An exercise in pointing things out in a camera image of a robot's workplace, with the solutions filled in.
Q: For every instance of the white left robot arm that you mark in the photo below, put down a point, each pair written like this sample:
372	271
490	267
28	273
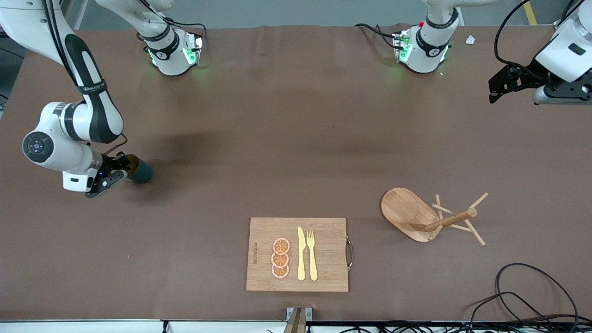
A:
428	51

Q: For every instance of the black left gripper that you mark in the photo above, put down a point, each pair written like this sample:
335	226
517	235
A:
526	77

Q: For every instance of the wooden mug tree stand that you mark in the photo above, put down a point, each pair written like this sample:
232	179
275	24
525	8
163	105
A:
400	210

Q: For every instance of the small white paper scrap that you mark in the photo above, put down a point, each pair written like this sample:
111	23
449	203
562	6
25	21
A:
470	40

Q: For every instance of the orange slice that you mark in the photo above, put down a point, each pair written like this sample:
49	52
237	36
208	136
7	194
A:
281	245

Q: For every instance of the yellow plastic fork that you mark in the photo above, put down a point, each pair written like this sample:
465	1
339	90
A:
312	259

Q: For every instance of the dark green ribbed cup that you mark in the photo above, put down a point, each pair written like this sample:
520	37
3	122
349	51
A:
142	172

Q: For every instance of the yellow plastic knife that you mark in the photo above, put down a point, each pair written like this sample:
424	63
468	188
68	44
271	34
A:
301	254

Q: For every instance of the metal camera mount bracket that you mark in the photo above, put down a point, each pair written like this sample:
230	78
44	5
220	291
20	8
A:
298	319

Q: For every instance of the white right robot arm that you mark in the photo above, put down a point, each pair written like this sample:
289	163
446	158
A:
69	138

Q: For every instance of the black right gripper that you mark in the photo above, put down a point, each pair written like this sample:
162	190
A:
111	163

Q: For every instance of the wooden cutting board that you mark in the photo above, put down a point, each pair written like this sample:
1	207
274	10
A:
323	254

